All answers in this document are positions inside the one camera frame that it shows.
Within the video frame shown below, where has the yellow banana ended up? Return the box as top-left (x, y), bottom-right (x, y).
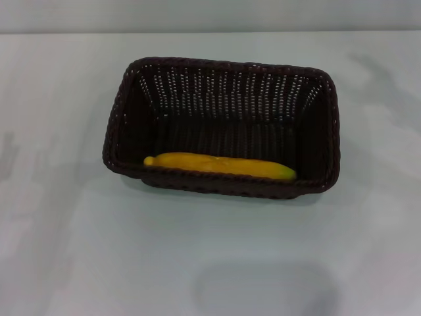
top-left (143, 151), bottom-right (298, 181)

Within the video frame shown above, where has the black woven plastic basket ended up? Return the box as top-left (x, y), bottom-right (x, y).
top-left (101, 57), bottom-right (339, 199)

